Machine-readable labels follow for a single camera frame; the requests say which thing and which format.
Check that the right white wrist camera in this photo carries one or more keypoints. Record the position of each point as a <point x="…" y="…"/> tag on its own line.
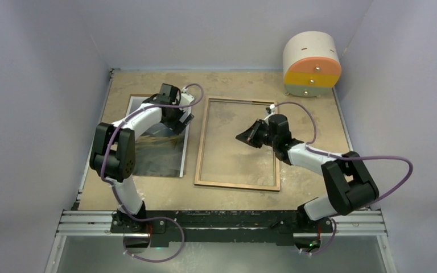
<point x="270" y="110"/>

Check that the clear acrylic sheet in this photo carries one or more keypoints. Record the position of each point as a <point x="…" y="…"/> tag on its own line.
<point x="237" y="143"/>

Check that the round cream drawer cabinet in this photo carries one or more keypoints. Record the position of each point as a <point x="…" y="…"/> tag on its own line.
<point x="311" y="66"/>

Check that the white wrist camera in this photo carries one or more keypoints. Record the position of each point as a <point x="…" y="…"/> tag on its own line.
<point x="270" y="110"/>
<point x="186" y="99"/>

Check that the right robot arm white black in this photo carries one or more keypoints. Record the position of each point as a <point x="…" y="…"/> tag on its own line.
<point x="348" y="183"/>

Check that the black wooden picture frame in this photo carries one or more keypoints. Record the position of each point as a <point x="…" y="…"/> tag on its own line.
<point x="199" y="158"/>

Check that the mountain landscape photo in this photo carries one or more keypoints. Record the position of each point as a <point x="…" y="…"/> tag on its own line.
<point x="160" y="152"/>

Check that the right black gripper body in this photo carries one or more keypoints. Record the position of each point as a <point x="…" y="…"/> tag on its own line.
<point x="264" y="136"/>

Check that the brown backing board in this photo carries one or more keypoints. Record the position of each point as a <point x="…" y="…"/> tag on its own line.
<point x="141" y="95"/>

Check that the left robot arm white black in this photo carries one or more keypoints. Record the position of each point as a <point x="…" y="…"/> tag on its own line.
<point x="113" y="155"/>

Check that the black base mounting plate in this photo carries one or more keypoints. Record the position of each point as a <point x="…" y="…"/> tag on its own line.
<point x="281" y="227"/>

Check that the aluminium rail frame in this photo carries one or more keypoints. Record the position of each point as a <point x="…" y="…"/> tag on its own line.
<point x="98" y="223"/>

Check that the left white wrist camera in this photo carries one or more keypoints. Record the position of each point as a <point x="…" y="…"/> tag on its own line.
<point x="186" y="99"/>

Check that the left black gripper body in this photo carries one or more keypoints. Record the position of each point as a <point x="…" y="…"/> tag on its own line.
<point x="173" y="123"/>

